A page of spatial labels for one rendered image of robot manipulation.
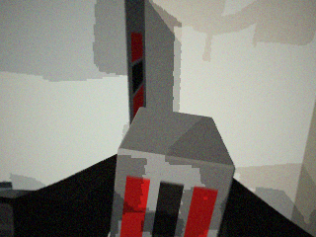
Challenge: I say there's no beige flat panel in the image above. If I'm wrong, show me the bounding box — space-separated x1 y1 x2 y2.
291 102 316 237

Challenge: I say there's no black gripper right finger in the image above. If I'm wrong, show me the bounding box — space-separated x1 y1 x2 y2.
217 178 314 237

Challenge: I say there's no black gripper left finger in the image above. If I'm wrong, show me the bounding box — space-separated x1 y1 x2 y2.
0 154 118 237

